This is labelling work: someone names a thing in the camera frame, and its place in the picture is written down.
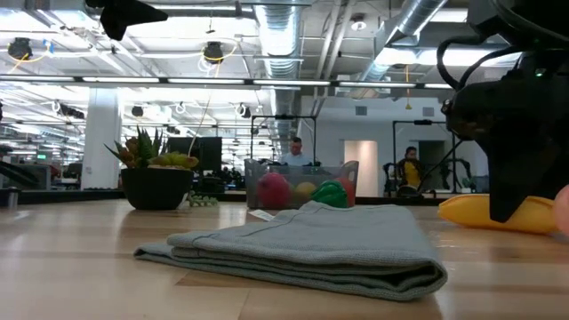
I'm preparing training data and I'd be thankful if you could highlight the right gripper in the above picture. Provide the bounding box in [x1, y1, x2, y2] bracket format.
[444, 48, 569, 223]

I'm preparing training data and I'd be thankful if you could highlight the pink toy peach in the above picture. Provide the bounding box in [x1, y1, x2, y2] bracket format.
[553, 184, 569, 236]

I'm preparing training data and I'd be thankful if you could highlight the yellow toy banana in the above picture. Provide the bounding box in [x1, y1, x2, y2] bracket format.
[437, 193, 560, 236]

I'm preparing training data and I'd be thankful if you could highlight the orange toy orange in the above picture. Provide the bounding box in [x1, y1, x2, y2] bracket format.
[338, 176, 357, 208]

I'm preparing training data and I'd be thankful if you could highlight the dark green toy pepper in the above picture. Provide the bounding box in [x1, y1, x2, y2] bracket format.
[309, 179, 349, 209]

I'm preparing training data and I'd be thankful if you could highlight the yellow toy lemon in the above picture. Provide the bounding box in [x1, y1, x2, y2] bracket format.
[292, 180, 318, 202]

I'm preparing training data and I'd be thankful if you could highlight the red toy fruit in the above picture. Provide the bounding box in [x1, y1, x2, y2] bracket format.
[256, 172, 293, 210]

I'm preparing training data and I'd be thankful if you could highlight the long ceiling light strip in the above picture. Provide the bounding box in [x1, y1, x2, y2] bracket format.
[0, 74, 454, 90]

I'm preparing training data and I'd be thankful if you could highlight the person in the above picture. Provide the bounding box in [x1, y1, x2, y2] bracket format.
[395, 146, 427, 197]
[279, 136, 313, 167]

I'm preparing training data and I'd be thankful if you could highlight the white square pillar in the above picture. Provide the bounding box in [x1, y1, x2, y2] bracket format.
[81, 86, 122, 191]

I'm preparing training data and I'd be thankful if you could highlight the black background monitor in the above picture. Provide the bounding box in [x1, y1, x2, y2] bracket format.
[166, 136, 223, 173]

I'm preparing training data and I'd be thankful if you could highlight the potted succulent plant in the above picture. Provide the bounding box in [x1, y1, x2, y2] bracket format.
[105, 125, 220, 212]

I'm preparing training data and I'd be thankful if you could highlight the translucent grey plastic container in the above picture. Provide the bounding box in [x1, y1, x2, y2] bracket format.
[243, 158, 360, 211]

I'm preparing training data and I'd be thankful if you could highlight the folded grey cloth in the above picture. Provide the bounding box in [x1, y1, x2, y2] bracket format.
[132, 200, 449, 302]

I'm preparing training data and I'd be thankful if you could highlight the black ceiling cable reel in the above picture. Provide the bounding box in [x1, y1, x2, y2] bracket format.
[203, 41, 226, 65]
[6, 37, 35, 61]

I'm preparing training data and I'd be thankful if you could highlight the black background rig frame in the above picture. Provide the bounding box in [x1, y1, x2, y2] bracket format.
[250, 114, 318, 166]
[390, 118, 459, 196]

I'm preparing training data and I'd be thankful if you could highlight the black looped gripper cable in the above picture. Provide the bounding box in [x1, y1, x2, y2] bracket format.
[437, 36, 522, 91]

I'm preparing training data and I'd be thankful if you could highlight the silver ventilation duct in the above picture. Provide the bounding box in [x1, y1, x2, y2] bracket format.
[252, 0, 309, 155]
[355, 0, 448, 84]

